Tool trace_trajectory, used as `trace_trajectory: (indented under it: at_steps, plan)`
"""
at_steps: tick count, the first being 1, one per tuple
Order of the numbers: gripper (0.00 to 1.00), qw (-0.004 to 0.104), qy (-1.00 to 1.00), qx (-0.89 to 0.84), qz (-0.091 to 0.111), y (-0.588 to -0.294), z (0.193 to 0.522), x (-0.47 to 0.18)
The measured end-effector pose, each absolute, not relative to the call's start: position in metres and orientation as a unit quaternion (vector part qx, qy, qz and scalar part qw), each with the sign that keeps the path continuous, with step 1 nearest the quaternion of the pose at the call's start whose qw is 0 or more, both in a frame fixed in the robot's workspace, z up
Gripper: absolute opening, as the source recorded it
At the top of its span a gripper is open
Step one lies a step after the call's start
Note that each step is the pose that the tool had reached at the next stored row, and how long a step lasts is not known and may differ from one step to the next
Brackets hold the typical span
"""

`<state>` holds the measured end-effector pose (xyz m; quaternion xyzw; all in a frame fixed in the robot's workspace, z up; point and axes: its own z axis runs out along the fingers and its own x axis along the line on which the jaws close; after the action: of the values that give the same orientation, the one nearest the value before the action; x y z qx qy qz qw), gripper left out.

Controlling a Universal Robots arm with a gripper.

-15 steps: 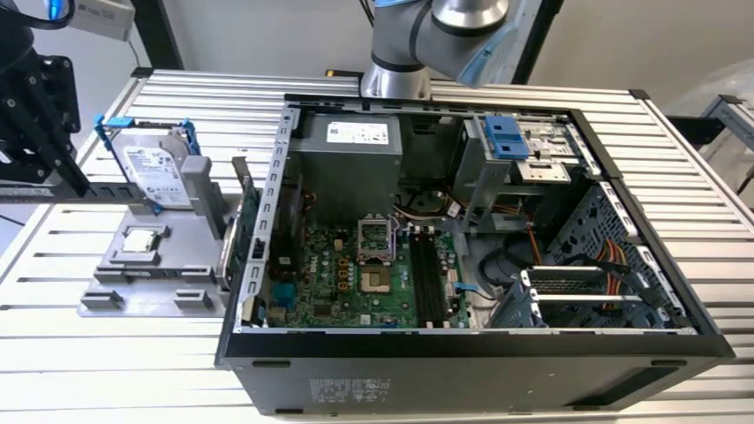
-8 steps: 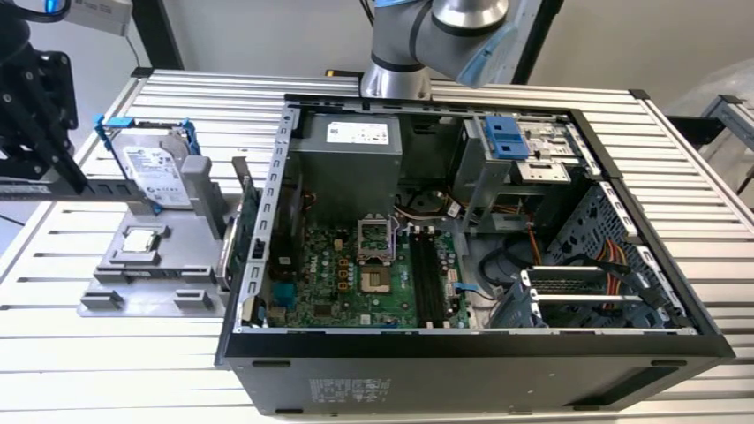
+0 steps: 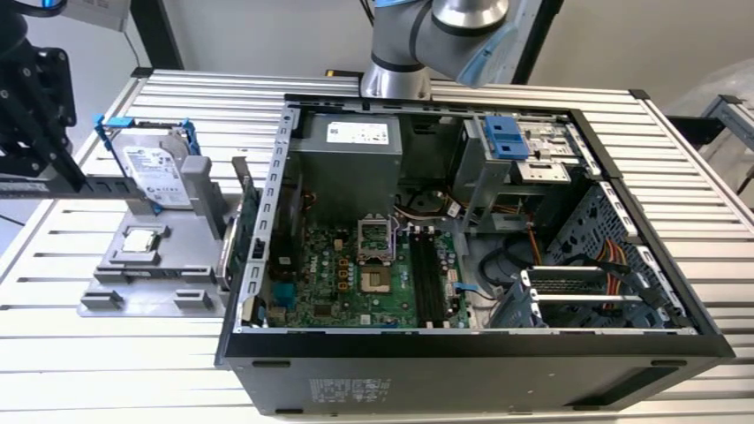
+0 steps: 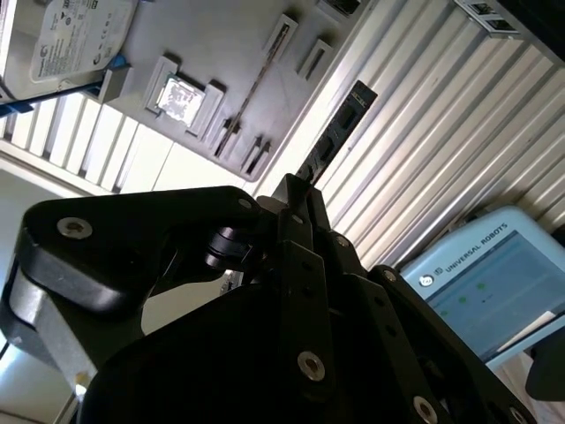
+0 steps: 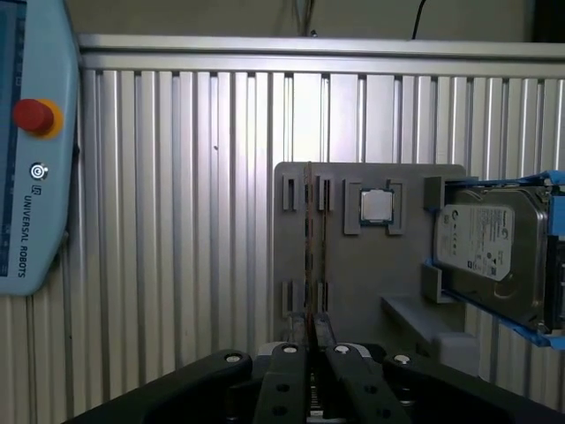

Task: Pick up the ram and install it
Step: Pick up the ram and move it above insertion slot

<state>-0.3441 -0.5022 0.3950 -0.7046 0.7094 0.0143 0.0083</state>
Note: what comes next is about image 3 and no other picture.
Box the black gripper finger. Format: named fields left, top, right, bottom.
left=0, top=125, right=91, bottom=196

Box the dark blue RAM stick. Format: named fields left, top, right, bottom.
left=0, top=175, right=147, bottom=201

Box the hard disk in blue carrier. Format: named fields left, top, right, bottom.
left=93, top=113, right=206, bottom=216

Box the silver CPU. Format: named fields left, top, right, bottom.
left=121, top=229, right=161, bottom=253

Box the grey plastic parts rack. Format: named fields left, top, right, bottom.
left=78, top=154, right=237, bottom=319

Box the green graphics card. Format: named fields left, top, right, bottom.
left=215, top=155, right=266, bottom=292

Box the grey power supply unit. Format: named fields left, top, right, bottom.
left=292, top=112, right=406, bottom=222

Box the metal socket cover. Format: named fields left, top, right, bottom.
left=357, top=212, right=397, bottom=265

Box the CPU socket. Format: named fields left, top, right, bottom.
left=360, top=263, right=396, bottom=295

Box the black round cooler fan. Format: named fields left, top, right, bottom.
left=400, top=187, right=453, bottom=217

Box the green motherboard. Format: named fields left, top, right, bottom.
left=265, top=211, right=473, bottom=330

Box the silver metal drive cage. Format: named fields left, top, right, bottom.
left=453, top=113, right=590, bottom=233

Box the blue plastic drive latch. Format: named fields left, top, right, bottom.
left=484, top=115, right=528, bottom=160

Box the black open PC case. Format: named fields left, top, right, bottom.
left=213, top=90, right=739, bottom=417

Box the grey metal disk bay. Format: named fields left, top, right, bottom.
left=488, top=264, right=668, bottom=329

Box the translucent plastic sheet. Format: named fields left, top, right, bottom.
left=665, top=57, right=754, bottom=120

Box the thin black wall cable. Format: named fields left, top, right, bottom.
left=114, top=0, right=145, bottom=72

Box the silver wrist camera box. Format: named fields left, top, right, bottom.
left=62, top=0, right=133, bottom=33

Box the black metal frame post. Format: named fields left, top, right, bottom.
left=126, top=0, right=186, bottom=72
left=510, top=0, right=565, bottom=85

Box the thin orange wire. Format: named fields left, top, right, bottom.
left=528, top=223, right=544, bottom=267

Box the orange yellow red wire bundle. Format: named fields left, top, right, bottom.
left=590, top=240, right=631, bottom=310

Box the aluminium frame table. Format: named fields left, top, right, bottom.
left=699, top=95, right=754, bottom=195

